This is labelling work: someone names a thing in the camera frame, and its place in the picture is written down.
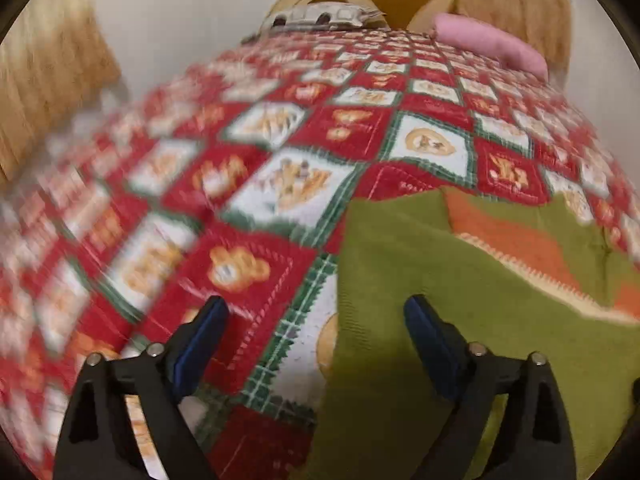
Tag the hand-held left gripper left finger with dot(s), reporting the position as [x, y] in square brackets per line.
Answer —
[200, 345]

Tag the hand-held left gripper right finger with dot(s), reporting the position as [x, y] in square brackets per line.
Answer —
[431, 345]

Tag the green knit sweater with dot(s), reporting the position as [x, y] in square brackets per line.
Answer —
[400, 260]

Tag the red patchwork printed blanket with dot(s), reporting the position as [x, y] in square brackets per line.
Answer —
[210, 200]

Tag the pink pillow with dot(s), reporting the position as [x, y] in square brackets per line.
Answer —
[492, 42]

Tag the white black printed pillow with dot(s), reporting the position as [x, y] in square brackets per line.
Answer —
[320, 14]

